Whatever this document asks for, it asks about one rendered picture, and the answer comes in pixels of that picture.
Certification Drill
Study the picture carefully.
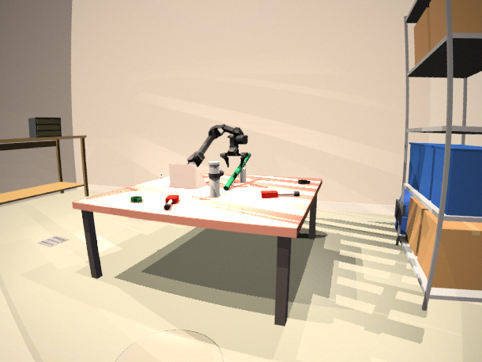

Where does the green ring with short tab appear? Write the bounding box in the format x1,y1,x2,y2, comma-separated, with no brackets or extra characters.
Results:
130,196,143,203

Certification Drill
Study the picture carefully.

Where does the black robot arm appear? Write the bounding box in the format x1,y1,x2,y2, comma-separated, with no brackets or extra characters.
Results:
187,124,248,167

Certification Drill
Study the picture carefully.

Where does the white cylindrical post with cap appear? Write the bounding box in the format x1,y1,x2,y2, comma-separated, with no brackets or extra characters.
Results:
208,161,220,198

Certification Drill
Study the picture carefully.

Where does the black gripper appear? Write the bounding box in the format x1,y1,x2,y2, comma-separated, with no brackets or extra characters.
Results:
220,144,249,168

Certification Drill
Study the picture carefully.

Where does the black cup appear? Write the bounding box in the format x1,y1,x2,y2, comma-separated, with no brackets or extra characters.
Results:
209,170,224,178

